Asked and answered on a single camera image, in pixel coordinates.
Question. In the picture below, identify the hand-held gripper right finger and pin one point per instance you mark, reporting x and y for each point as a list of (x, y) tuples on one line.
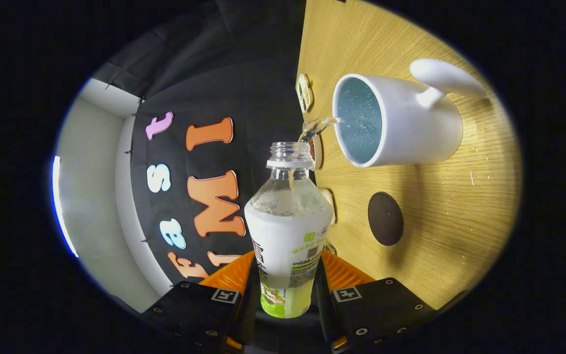
[(386, 309)]

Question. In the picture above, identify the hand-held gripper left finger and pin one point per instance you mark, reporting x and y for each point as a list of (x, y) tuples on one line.
[(189, 309)]

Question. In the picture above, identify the dark brown round coaster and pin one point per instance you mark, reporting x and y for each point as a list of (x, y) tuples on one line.
[(385, 219)]

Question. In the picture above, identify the juice bottle with white label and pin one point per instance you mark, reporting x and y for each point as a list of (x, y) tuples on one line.
[(288, 236)]

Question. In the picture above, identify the white cup with blue inside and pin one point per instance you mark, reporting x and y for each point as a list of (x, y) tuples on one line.
[(410, 132)]

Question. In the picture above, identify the wooden table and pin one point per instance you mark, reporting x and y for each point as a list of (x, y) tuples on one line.
[(450, 216)]

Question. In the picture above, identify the cream toaster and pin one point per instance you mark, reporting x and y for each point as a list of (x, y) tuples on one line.
[(330, 206)]

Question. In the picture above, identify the long ceiling light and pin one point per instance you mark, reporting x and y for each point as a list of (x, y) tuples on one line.
[(62, 211)]

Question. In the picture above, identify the white plate with brown food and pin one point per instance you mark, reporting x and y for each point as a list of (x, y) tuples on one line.
[(318, 152)]

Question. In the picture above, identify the white sectioned dish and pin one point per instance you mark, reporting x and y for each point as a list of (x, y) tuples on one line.
[(304, 92)]

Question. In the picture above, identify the black backdrop cloth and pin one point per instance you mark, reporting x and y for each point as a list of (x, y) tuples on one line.
[(243, 73)]

